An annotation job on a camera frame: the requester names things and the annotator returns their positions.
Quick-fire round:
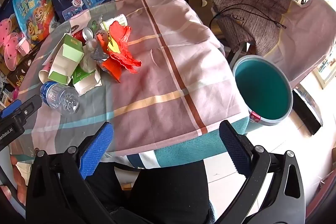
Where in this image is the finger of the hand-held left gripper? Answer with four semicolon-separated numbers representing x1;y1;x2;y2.
0;99;22;119
16;95;42;119

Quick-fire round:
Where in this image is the mauve striped cloth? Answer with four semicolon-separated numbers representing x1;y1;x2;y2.
197;0;336;88

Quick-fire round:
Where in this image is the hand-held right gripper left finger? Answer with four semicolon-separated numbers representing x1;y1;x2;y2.
26;122;114;224

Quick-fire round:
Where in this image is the wooden cabinet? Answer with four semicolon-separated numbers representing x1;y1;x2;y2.
181;0;225;39

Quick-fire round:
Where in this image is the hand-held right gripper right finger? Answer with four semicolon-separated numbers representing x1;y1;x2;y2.
217;120;306;224

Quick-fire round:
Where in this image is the plaid pink grey cloth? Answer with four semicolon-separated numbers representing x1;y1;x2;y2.
10;0;250;169

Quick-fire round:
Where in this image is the red plastic bag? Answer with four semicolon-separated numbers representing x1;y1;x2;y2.
97;21;142;75

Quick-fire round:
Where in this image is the pink butterfly wings toy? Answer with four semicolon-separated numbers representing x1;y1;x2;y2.
0;19;30;71

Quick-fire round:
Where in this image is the cartoon dog bag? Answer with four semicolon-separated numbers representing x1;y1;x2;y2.
12;0;57;48

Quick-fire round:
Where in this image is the person's black trouser leg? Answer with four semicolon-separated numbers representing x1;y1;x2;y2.
87;156;216;224

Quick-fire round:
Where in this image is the crumpled clear plastic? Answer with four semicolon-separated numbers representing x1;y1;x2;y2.
79;52;96;73

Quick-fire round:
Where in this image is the white cylindrical bottle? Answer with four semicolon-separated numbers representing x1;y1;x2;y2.
72;67;103;96

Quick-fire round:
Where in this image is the person's left hand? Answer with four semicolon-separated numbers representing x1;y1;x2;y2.
0;156;28;205

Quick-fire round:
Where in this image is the clear plastic bottle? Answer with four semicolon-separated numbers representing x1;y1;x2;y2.
40;81;80;116

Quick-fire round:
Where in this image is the silver foil wrapper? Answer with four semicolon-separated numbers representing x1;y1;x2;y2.
91;42;109;64

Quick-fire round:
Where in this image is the red soda can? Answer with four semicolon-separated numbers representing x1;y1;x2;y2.
72;28;94;43

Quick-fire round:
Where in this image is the teal plastic bucket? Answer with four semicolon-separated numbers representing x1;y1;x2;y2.
232;55;293;132

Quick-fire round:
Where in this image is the thin black cable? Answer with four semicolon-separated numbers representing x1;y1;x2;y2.
209;4;287;30

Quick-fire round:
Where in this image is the white green paper cup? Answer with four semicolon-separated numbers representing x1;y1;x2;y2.
100;13;129;31

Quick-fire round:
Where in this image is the green white carton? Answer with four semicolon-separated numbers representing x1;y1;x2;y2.
49;33;85;86

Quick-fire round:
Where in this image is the red rimmed paper cup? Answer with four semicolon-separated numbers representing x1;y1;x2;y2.
39;63;53;84

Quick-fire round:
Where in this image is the black glossy flat box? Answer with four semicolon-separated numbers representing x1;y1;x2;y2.
292;88;324;136

